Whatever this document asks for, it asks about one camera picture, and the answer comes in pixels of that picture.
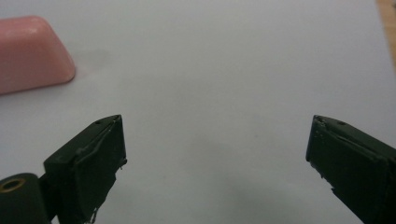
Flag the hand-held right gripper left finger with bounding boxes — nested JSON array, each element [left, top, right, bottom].
[[43, 114, 128, 224]]

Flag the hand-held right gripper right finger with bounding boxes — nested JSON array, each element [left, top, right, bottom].
[[305, 115, 396, 224]]

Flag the pink soap bar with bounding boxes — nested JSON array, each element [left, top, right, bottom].
[[0, 15, 77, 95]]

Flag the white paper sheet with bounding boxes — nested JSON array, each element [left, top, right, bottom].
[[0, 0, 396, 224]]

